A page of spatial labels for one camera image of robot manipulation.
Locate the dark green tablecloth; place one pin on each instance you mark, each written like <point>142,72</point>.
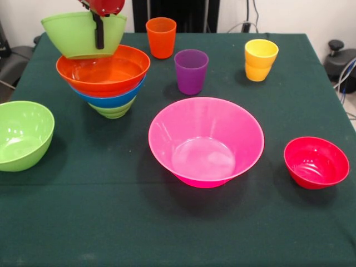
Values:
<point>194,231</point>

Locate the black office chair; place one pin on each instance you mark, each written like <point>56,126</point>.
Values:
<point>16,61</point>

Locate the large green plastic bowl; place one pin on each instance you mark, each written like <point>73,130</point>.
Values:
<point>72,36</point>
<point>22,139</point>

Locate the small green plastic bowl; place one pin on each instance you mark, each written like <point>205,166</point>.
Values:
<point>114,112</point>

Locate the yellow plastic cup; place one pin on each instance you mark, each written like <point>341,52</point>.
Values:
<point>261,53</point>
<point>258,73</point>

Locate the blue plastic bowl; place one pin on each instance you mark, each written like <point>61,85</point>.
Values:
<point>111,101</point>

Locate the orange plastic cup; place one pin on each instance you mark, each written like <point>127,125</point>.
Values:
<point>161,39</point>

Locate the pink plastic bowl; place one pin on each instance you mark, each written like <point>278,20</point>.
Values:
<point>205,144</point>

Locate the black power plug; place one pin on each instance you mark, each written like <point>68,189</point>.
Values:
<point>246,27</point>

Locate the purple plastic cup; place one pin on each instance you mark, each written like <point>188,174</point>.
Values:
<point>190,72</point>

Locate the small red plastic bowl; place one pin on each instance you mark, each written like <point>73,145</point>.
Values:
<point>315,164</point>

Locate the black equipment base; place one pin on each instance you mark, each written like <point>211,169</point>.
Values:
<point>338,62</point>

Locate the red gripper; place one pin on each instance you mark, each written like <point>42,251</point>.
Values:
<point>107,6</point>

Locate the orange plastic bowl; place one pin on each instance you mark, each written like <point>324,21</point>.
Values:
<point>111,75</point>

